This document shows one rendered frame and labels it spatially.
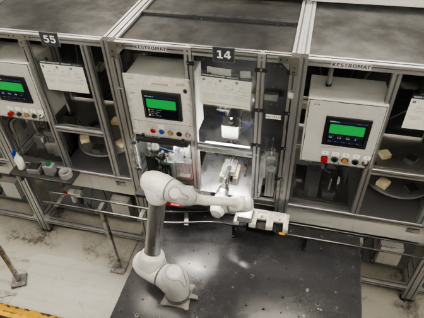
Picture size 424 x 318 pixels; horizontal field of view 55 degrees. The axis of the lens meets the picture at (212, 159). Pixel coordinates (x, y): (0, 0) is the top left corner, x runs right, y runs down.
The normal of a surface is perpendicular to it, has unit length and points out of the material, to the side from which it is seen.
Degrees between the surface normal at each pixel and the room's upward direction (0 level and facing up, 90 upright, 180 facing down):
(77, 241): 0
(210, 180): 0
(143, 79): 90
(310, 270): 0
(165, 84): 90
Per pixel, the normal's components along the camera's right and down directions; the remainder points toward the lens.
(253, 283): -0.03, -0.75
